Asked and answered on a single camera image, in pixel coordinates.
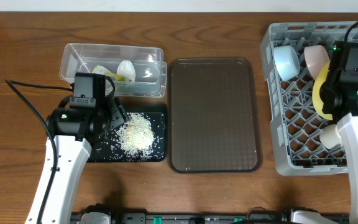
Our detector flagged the grey dishwasher rack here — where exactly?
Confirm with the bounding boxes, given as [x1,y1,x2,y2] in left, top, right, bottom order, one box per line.
[260,21,358,176]

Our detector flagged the white tissue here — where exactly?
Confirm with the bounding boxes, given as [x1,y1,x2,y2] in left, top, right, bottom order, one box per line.
[117,60,136,82]

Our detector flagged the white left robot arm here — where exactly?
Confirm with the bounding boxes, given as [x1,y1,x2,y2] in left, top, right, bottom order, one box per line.
[26,94,128,224]

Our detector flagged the light blue bowl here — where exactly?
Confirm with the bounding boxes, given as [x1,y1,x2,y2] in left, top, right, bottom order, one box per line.
[273,45,300,82]

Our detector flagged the green yellow snack wrapper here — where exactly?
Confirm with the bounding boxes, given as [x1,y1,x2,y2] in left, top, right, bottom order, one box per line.
[92,65,125,81]

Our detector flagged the brown serving tray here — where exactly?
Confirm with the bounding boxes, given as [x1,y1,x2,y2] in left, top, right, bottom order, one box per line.
[168,57,263,174]

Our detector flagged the black waste tray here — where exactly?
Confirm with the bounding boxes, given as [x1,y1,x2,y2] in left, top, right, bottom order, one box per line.
[85,103,168,163]

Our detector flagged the clear plastic waste bin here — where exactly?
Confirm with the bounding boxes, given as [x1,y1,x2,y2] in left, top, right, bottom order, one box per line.
[60,43,167,98]

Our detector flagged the white bowl with rice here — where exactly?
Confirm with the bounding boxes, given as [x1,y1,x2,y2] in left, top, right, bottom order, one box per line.
[304,45,329,80]

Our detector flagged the white green cup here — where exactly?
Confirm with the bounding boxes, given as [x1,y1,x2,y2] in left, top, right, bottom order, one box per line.
[319,124,342,149]

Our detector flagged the yellow plate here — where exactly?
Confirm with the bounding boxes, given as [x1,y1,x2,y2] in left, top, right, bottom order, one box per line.
[312,61,333,121]

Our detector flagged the rice pile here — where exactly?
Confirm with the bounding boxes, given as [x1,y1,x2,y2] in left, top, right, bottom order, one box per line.
[96,112,165,161]

